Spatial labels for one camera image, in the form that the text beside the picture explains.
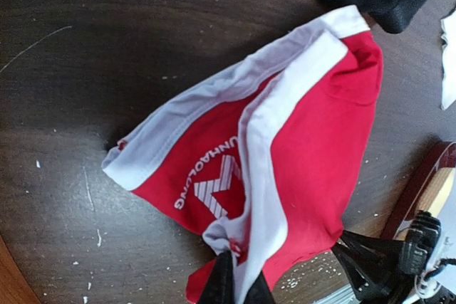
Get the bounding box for round red tray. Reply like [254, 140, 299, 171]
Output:
[380, 142, 455, 239]

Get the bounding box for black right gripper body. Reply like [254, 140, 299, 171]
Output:
[399, 211, 455, 303]

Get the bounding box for red white underwear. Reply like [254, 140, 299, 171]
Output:
[102, 5, 383, 303]

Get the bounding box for front aluminium rail frame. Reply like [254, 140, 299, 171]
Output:
[274, 282, 361, 304]

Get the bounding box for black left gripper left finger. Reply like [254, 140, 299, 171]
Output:
[202, 252, 234, 304]

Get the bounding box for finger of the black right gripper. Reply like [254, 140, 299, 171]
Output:
[331, 231, 413, 299]

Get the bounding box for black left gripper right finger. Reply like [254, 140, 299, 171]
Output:
[245, 272, 275, 304]

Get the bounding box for beige white underwear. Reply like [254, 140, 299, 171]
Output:
[441, 10, 456, 110]

